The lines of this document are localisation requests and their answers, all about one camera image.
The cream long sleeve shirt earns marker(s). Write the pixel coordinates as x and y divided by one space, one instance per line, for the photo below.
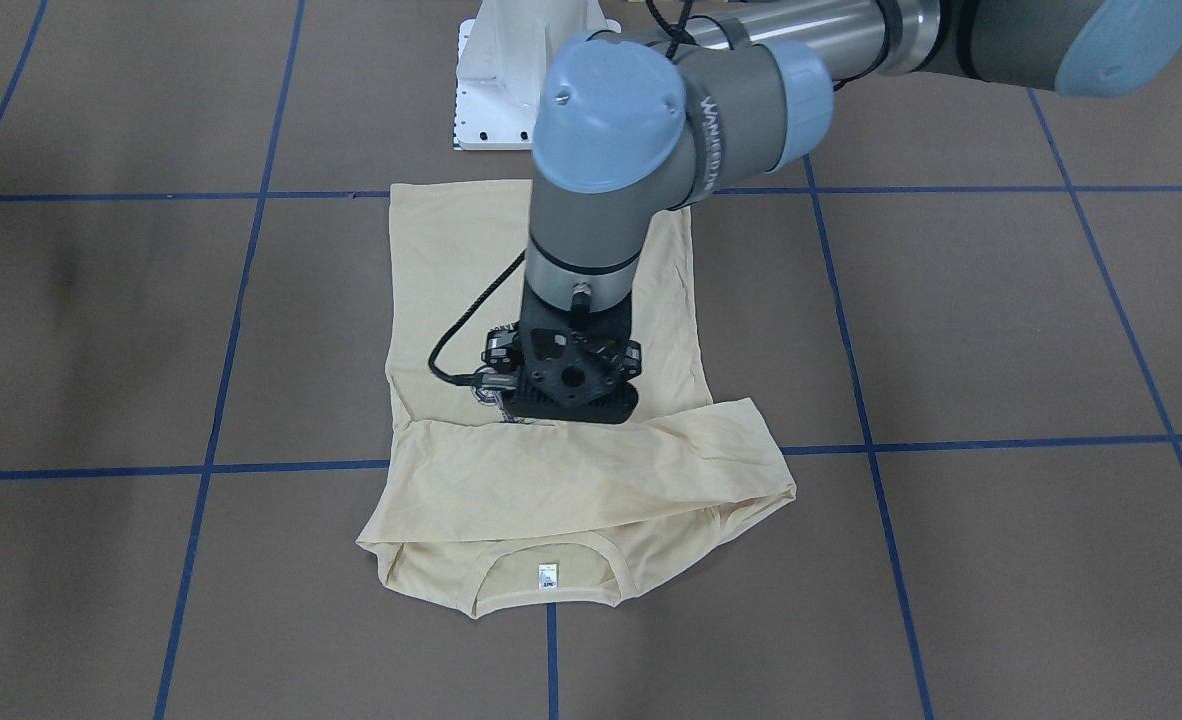
481 514

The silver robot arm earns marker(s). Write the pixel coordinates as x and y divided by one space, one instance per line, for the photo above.
630 125

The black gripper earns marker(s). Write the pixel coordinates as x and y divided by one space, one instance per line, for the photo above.
500 349

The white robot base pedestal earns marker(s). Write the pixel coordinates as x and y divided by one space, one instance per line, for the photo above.
503 56

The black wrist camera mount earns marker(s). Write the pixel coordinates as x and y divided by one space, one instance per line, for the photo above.
547 374

